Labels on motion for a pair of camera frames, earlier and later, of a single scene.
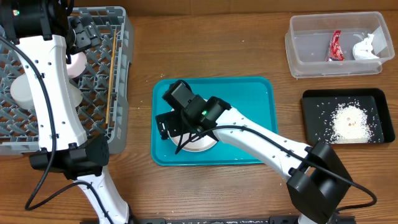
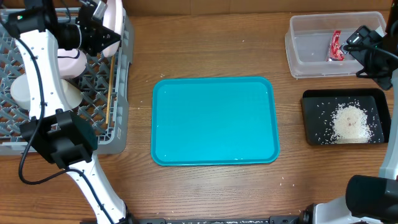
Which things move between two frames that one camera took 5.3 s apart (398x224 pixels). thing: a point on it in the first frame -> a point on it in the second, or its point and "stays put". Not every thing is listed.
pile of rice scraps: x=349 y=125 stays put
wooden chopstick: x=111 y=74 stays put
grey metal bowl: x=21 y=93 stays put
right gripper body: x=166 y=125 -> x=357 y=40
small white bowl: x=78 y=65 stays put
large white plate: x=199 y=144 -> x=115 y=21
